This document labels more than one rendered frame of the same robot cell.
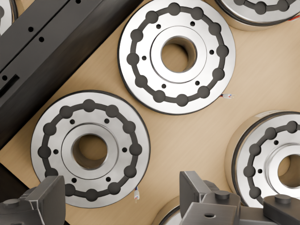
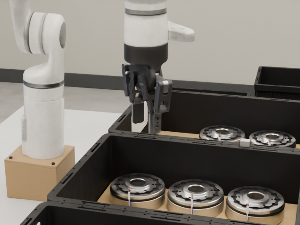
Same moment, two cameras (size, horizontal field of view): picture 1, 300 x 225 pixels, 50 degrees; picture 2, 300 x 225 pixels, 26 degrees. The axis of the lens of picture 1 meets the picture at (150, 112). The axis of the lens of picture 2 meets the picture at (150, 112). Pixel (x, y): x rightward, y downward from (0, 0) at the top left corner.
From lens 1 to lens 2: 1.13 m
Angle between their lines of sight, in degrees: 75
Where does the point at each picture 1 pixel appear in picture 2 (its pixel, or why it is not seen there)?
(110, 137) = (147, 184)
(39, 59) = (164, 139)
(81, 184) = (122, 185)
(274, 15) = (237, 205)
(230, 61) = (206, 201)
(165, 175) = not seen: hidden behind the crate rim
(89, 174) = (128, 184)
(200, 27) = (212, 192)
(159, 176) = not seen: hidden behind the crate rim
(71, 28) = (178, 141)
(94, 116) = (152, 181)
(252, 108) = not seen: outside the picture
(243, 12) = (230, 198)
